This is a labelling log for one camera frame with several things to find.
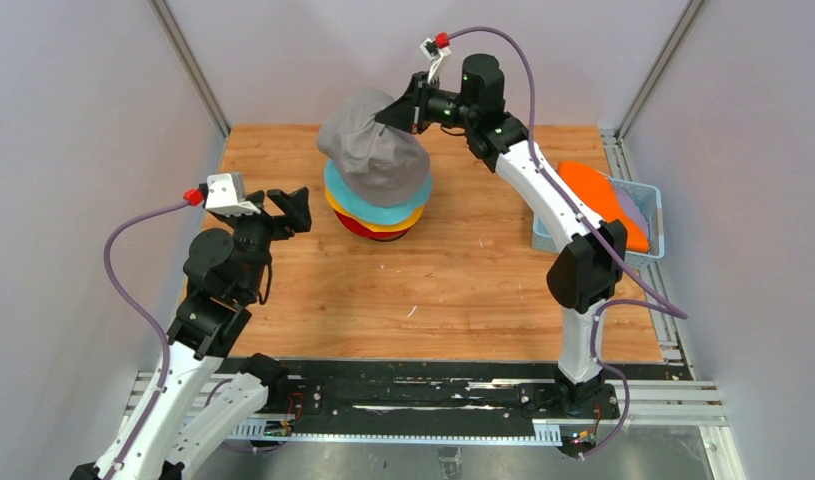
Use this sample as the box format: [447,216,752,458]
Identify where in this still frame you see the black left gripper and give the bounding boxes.
[221,185,312,298]

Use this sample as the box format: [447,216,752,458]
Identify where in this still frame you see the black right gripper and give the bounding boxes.
[376,71,477,136]

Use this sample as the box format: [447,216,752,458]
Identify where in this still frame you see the grey hat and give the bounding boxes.
[316,88,432,208]

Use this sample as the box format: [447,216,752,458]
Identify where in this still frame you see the red bucket hat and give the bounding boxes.
[333,210,410,242]

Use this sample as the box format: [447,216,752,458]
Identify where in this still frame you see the light blue bucket hat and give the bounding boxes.
[323,159,433,226]

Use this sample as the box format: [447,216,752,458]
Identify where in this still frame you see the yellow bucket hat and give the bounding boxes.
[325,188,424,234]

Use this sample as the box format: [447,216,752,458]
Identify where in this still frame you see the orange hat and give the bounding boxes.
[558,161,649,253]

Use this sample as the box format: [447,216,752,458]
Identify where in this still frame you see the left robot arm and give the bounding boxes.
[71,181,312,479]

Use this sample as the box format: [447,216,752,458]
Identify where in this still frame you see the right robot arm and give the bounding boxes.
[375,54,627,417]

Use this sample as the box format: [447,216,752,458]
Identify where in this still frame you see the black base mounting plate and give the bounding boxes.
[256,359,621,437]

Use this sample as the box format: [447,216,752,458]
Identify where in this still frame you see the light blue plastic basket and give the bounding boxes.
[531,177,666,270]

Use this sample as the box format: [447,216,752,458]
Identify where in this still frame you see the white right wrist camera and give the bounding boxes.
[420,32,451,84]

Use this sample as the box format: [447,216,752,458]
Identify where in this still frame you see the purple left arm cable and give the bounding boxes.
[102,198,289,480]

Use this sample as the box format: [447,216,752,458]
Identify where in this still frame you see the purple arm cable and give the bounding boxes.
[446,26,689,460]
[102,198,289,480]

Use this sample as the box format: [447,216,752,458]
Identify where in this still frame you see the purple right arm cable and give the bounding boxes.
[446,26,689,460]

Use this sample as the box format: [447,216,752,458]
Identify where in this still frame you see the aluminium frame rail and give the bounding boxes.
[102,370,746,480]

